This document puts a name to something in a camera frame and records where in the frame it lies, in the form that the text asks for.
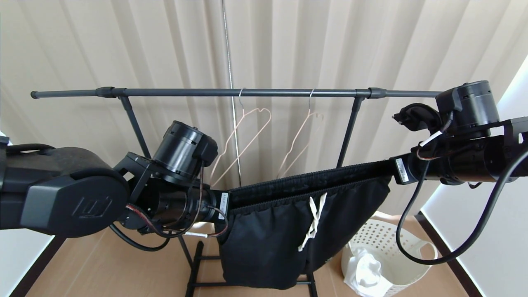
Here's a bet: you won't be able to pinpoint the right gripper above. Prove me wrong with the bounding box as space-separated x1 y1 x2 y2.
391 148 516 185

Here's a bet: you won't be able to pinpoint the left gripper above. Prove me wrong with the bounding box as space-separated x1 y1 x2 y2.
142 184 230 233

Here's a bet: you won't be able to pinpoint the black shorts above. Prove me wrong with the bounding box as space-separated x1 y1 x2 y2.
218 160 394 290

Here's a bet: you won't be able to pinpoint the white laundry basket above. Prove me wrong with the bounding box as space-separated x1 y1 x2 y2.
342 219 438 297

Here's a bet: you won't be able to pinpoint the black clothes rack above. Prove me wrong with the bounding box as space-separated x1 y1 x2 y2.
31 87 444 297

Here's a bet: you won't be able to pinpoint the pink clothes hanger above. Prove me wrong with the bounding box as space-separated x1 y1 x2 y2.
210 88 272 188
277 88 325 179

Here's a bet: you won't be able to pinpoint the white garment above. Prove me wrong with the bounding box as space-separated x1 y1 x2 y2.
344 247 394 297

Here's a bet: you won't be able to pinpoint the silver curtain wand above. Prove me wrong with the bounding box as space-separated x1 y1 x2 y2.
222 0 243 189

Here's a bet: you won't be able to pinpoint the beige curtain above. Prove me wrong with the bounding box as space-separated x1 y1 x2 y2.
0 0 528 219

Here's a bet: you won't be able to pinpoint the black cable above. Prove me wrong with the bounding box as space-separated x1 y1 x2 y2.
109 222 172 252
395 146 528 265

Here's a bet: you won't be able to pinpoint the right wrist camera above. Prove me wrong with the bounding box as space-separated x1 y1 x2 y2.
392 103 443 133

